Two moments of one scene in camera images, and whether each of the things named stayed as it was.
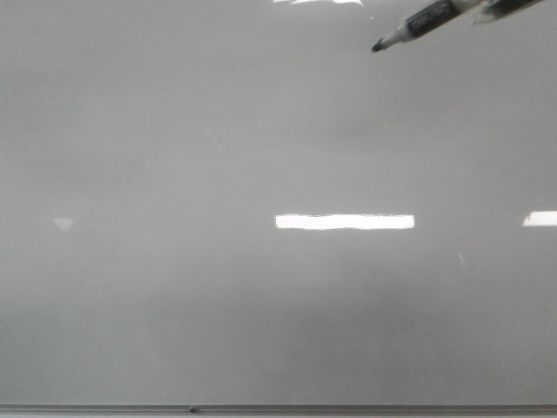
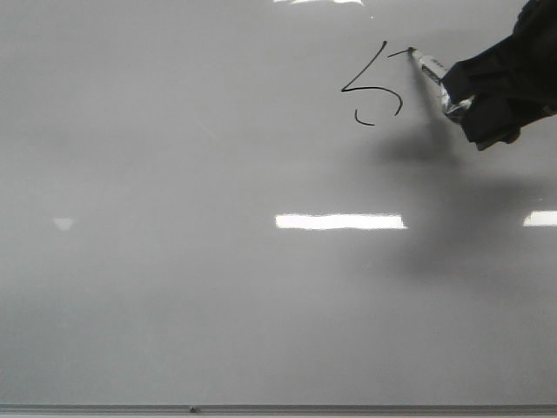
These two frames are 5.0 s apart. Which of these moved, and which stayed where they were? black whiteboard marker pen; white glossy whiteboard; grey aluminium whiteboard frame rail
Moved: black whiteboard marker pen
Stayed: white glossy whiteboard; grey aluminium whiteboard frame rail
